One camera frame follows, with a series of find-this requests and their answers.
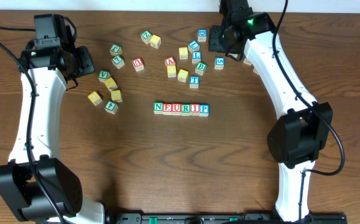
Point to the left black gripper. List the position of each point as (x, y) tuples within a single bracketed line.
[(49, 42)]

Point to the blue T block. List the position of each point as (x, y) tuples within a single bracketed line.
[(194, 81)]

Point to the yellow C block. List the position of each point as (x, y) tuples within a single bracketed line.
[(182, 75)]

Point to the blue P block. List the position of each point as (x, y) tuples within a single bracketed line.
[(204, 110)]

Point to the red A block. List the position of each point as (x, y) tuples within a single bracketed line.
[(169, 61)]

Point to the blue S block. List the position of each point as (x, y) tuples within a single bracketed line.
[(219, 63)]

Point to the yellow S block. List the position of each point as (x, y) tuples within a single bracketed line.
[(183, 53)]

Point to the blue L block upper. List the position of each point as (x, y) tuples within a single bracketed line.
[(193, 46)]

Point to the yellow O block centre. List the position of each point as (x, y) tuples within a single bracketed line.
[(171, 71)]

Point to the yellow O block left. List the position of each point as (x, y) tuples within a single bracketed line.
[(116, 95)]

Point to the blue D block top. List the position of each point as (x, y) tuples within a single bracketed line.
[(202, 35)]

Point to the blue L block lower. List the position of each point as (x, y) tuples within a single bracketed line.
[(196, 57)]

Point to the green 7 block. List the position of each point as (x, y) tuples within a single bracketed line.
[(118, 61)]

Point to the green V block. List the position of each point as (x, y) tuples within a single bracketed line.
[(103, 75)]

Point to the green 4 block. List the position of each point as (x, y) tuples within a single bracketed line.
[(111, 107)]

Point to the green B block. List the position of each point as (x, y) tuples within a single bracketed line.
[(200, 68)]

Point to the green R block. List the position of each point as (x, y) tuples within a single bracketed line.
[(185, 110)]

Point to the red u block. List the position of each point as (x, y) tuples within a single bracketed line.
[(138, 64), (176, 109)]

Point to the yellow block beside Z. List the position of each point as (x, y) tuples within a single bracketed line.
[(155, 41)]

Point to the yellow o block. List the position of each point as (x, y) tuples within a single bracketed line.
[(116, 95), (171, 71)]

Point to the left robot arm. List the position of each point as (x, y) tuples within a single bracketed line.
[(35, 184)]

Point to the green J block left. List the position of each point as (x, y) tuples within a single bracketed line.
[(115, 50)]

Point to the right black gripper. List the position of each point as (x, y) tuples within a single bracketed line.
[(214, 38)]

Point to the yellow G block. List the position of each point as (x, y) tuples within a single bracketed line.
[(95, 97)]

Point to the green Z block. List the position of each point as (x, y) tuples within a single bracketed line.
[(146, 36)]

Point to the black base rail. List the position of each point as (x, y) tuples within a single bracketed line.
[(137, 218)]

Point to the red I block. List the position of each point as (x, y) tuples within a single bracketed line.
[(195, 109)]

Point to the green N block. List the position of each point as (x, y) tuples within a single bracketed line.
[(158, 107)]

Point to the red E block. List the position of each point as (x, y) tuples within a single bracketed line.
[(167, 109)]

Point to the blue l block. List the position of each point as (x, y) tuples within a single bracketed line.
[(196, 57), (193, 46)]

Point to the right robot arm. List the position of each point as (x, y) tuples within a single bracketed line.
[(301, 129)]

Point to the yellow K block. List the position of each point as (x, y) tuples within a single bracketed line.
[(111, 84)]

